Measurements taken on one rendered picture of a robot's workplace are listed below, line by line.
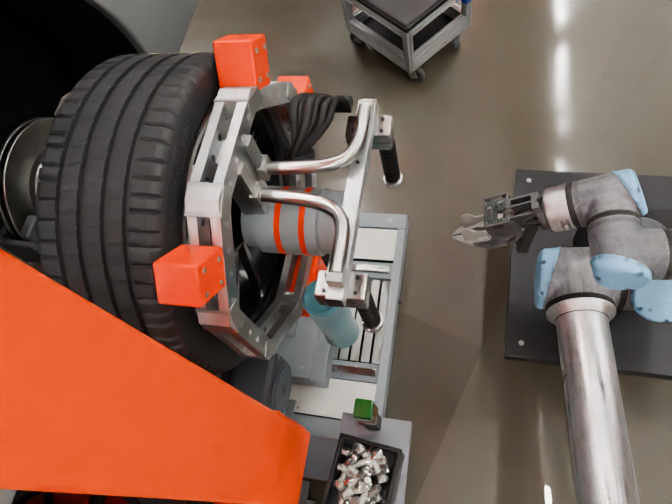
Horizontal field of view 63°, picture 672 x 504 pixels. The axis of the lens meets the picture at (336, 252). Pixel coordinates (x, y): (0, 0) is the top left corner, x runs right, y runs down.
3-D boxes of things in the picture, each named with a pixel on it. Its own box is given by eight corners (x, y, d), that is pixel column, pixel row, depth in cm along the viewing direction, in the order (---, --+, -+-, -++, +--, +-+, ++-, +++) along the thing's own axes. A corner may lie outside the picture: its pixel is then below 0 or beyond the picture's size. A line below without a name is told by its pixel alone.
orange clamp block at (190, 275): (181, 243, 90) (150, 262, 82) (224, 246, 88) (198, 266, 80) (185, 282, 92) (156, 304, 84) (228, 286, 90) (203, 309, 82)
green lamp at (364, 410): (357, 401, 118) (355, 397, 114) (376, 403, 117) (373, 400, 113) (355, 420, 116) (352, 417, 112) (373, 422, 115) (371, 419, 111)
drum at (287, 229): (268, 206, 124) (248, 171, 112) (360, 210, 119) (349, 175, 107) (255, 262, 119) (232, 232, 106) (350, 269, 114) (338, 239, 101)
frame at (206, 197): (306, 179, 150) (238, 20, 102) (329, 180, 149) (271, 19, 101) (263, 375, 128) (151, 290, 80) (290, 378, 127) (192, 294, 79)
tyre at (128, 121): (98, 430, 111) (229, 261, 165) (204, 448, 105) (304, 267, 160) (-33, 106, 77) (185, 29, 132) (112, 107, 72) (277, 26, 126)
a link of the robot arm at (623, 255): (675, 272, 90) (662, 207, 95) (599, 272, 92) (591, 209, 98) (656, 294, 98) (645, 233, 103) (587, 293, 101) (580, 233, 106)
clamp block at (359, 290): (323, 279, 100) (317, 268, 96) (372, 283, 98) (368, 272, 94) (319, 305, 98) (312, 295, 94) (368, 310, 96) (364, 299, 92)
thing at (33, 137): (110, 202, 152) (61, 93, 132) (135, 203, 150) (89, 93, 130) (38, 280, 129) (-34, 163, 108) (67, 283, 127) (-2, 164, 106)
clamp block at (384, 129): (351, 129, 114) (347, 113, 109) (395, 130, 112) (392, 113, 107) (348, 149, 112) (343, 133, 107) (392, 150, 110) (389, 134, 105)
